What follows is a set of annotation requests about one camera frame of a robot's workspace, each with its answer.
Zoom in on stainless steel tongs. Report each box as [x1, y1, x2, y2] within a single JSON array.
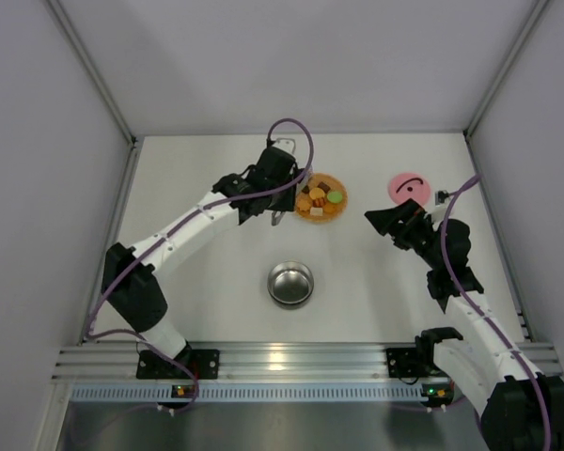
[[271, 165, 313, 226]]

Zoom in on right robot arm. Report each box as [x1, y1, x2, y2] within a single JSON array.
[[365, 199, 564, 450]]

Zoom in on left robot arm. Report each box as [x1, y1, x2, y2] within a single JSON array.
[[102, 141, 301, 369]]

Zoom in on pink lunch box lid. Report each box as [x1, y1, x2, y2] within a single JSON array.
[[387, 173, 431, 206]]

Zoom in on round steel lunch box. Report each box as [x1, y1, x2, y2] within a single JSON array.
[[266, 260, 315, 310]]

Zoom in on yellow maple leaf cookie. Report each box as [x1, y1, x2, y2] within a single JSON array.
[[296, 199, 311, 210]]

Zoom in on orange round cookie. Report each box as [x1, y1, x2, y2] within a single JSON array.
[[323, 203, 337, 214]]

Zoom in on green sandwich cookie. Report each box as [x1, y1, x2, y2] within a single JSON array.
[[327, 191, 343, 204]]

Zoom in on woven bamboo tray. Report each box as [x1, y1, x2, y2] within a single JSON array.
[[294, 173, 348, 224]]

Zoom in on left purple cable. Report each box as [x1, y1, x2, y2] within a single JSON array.
[[85, 117, 316, 414]]

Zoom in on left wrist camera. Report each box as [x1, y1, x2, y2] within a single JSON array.
[[266, 137, 296, 155]]

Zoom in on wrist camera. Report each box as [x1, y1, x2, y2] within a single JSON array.
[[266, 137, 296, 155], [430, 190, 454, 223]]

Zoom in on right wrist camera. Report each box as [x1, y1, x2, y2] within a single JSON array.
[[430, 190, 454, 223]]

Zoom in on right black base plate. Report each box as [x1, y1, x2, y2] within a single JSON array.
[[384, 347, 431, 383]]

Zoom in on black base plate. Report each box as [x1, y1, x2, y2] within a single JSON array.
[[384, 347, 431, 383], [135, 350, 220, 380]]

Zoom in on slotted cable duct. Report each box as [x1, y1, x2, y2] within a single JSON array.
[[68, 381, 457, 404]]

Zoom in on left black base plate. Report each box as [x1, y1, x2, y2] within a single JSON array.
[[135, 350, 220, 380]]

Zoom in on right aluminium frame post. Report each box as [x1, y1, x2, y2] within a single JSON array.
[[462, 0, 554, 143]]

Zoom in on aluminium frame post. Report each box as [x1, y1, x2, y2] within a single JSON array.
[[42, 0, 137, 146], [462, 0, 554, 143]]

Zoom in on aluminium mounting rail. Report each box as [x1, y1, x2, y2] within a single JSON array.
[[52, 341, 391, 382]]

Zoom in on left aluminium frame post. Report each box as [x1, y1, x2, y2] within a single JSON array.
[[42, 0, 137, 146]]

